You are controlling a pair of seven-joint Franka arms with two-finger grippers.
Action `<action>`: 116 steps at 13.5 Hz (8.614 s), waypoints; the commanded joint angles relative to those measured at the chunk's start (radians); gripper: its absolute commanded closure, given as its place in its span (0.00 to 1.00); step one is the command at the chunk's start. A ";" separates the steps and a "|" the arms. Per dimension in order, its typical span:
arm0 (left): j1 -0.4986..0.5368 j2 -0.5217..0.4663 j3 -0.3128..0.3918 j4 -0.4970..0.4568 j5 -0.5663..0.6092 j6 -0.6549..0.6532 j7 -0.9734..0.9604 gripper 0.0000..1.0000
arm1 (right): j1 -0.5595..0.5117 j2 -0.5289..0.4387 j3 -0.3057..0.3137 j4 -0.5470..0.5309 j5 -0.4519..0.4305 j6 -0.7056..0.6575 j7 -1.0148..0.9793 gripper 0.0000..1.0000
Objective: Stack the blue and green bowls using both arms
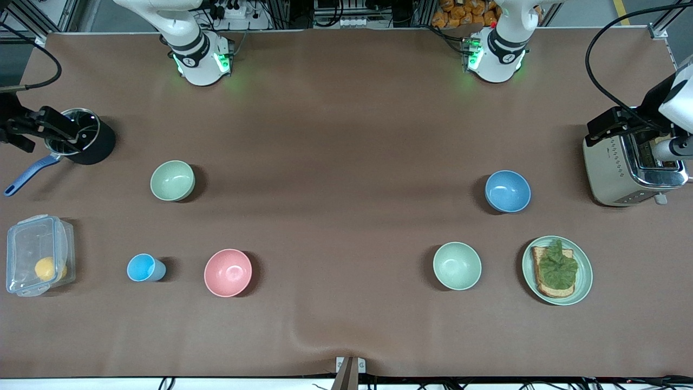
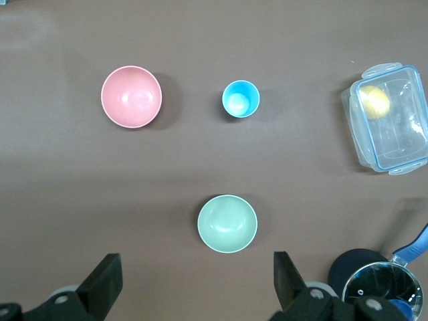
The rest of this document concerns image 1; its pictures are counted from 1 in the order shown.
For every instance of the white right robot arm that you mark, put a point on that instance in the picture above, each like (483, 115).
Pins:
(197, 59)

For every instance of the metal corner bracket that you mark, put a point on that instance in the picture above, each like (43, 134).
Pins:
(40, 39)
(659, 31)

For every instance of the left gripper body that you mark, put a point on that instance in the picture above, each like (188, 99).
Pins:
(649, 106)

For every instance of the mint green bowl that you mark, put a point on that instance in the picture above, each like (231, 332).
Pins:
(457, 265)

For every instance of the brown table cover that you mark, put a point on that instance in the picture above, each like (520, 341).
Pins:
(346, 108)

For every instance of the blue cup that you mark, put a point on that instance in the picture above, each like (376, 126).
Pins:
(142, 267)

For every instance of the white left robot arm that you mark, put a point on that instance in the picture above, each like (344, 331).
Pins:
(498, 54)

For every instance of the silver toaster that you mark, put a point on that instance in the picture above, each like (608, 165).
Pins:
(612, 173)

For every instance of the green plate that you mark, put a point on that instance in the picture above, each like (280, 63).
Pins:
(583, 271)

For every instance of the yellow lemon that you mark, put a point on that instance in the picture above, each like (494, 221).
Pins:
(46, 268)

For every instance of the blue bowl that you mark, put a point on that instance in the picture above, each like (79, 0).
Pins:
(507, 191)

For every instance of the long white power strip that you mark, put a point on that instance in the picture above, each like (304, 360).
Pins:
(352, 23)

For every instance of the clear plastic lidded container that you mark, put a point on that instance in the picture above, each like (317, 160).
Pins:
(27, 244)

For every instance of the pink bowl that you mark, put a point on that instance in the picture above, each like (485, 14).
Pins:
(228, 272)

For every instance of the toast slice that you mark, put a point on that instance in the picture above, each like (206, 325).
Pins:
(547, 290)

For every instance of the glass lid blue knob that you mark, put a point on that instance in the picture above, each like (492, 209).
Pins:
(89, 122)

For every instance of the green lettuce leaf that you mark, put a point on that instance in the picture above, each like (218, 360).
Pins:
(557, 268)

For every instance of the sage green bowl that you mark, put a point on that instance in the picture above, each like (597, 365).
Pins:
(172, 181)

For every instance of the orange snack bags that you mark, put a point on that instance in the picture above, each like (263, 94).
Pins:
(455, 13)

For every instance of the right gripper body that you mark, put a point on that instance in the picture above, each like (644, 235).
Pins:
(7, 117)

